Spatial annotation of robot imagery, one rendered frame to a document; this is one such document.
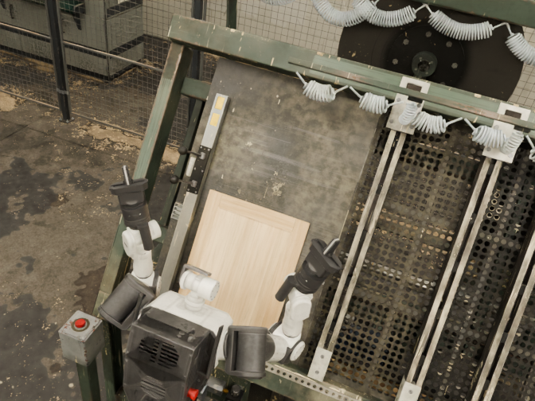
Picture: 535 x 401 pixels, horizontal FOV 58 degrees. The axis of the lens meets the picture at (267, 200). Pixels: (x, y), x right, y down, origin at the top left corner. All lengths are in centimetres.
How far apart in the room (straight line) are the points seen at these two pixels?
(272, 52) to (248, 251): 79
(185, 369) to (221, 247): 71
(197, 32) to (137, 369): 127
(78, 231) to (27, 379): 124
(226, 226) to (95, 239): 196
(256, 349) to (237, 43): 114
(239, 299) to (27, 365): 154
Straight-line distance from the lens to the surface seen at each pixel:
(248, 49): 195
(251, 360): 150
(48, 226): 398
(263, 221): 194
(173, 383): 148
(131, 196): 165
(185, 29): 205
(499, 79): 237
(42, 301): 345
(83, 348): 208
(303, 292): 153
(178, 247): 204
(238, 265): 199
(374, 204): 187
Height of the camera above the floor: 256
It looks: 37 degrees down
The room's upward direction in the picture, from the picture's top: 10 degrees clockwise
